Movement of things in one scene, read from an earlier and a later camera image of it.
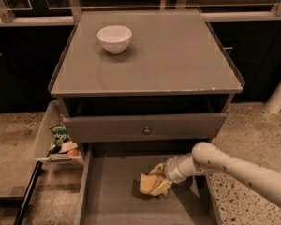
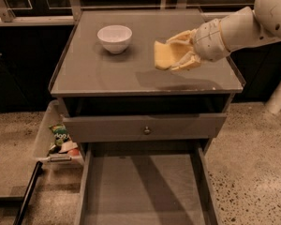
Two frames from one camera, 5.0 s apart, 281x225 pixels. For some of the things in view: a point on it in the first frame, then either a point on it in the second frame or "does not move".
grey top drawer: [146, 127] does not move
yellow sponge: [147, 183] → [162, 52]
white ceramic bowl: [114, 38] does not move
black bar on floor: [27, 193] does not move
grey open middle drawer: [110, 191] does not move
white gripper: [170, 170] → [209, 40]
